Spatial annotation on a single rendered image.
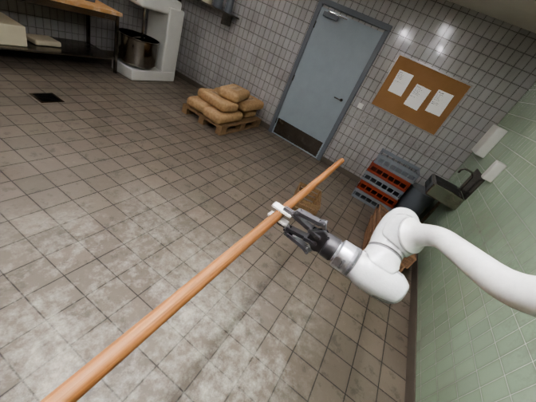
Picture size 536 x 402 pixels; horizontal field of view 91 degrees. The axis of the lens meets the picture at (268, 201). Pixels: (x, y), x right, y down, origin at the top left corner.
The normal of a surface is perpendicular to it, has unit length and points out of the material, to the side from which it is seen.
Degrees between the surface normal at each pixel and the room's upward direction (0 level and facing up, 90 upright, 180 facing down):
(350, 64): 90
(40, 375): 0
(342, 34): 90
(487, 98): 90
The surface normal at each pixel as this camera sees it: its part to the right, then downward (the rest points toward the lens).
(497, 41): -0.47, 0.35
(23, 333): 0.36, -0.76
